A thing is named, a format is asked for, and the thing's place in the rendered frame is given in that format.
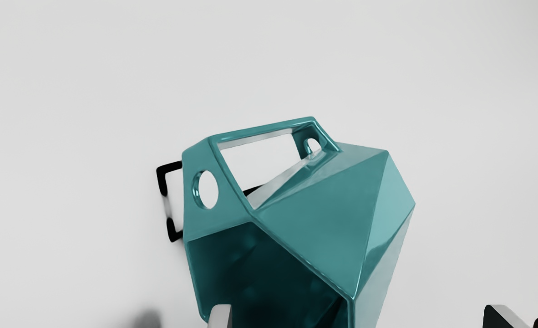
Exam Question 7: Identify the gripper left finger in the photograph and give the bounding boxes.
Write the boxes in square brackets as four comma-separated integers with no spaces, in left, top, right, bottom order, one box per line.
[208,304,233,328]

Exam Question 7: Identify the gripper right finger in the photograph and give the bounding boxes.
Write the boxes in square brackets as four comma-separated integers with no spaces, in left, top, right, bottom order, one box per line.
[483,304,538,328]

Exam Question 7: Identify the teal faceted mug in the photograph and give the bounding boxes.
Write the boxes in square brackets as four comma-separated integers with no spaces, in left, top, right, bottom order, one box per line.
[181,116,416,328]

